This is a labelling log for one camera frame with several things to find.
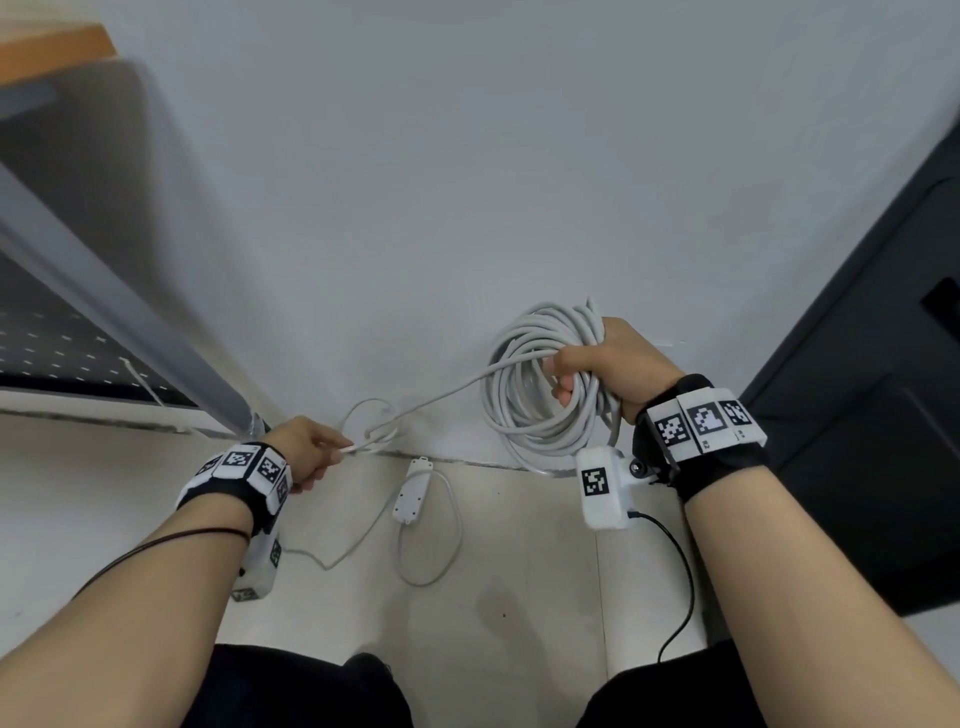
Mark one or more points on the black trousers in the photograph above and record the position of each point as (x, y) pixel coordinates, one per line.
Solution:
(300, 690)

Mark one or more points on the person's left thumb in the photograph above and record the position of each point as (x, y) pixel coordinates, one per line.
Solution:
(331, 436)

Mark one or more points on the person's left forearm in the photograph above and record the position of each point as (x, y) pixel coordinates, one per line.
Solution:
(127, 607)

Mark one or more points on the black cabinet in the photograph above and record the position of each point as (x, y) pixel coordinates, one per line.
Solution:
(877, 375)

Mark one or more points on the person's left hand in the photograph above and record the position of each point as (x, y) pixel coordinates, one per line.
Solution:
(304, 448)

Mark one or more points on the white power strip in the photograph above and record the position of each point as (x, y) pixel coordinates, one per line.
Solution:
(412, 491)

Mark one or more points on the person's right forearm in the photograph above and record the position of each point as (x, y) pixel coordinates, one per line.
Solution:
(795, 600)

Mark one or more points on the black marker wristband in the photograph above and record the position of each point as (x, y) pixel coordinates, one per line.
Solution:
(240, 472)
(705, 435)

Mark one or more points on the white tracker box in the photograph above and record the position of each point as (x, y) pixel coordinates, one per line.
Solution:
(604, 487)
(259, 566)

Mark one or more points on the person's right thumb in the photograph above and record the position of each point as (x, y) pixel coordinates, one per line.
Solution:
(574, 361)

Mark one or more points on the black perforated panel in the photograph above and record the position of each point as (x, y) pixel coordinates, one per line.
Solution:
(67, 345)

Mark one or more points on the person's right hand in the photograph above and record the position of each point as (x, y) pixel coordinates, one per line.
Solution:
(626, 367)

